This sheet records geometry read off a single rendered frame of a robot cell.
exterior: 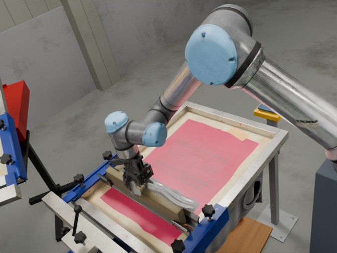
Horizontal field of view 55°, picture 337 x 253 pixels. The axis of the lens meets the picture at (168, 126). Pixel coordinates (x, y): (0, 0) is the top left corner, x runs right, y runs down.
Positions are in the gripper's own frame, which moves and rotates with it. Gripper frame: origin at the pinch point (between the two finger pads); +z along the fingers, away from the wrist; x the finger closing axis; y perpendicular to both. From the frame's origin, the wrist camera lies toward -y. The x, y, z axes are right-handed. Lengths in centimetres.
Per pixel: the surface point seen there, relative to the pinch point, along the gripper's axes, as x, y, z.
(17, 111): 0, -102, -6
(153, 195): 0.0, 7.7, -1.1
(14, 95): 8, -123, -6
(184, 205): 7.8, 13.8, 9.0
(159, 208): -1.5, 11.1, 2.4
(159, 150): 26.2, -17.5, 9.5
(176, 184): 14.5, 3.7, 9.4
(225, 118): 57, -1, 7
